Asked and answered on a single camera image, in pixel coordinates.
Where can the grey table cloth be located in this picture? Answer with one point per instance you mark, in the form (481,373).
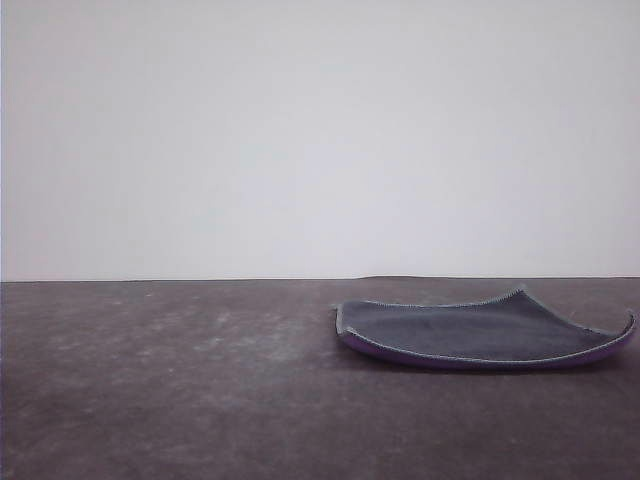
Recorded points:
(150,400)

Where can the purple towel with grey hem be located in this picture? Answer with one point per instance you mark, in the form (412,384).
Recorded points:
(450,335)

